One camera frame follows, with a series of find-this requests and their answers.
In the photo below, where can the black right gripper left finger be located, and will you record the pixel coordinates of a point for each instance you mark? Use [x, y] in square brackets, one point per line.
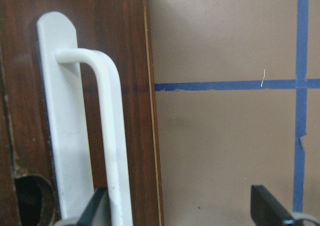
[97, 212]

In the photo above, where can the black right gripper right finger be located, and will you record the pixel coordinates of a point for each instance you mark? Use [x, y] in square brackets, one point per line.
[265, 209]

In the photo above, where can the white drawer handle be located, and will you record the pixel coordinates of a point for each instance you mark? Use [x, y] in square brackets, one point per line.
[61, 58]

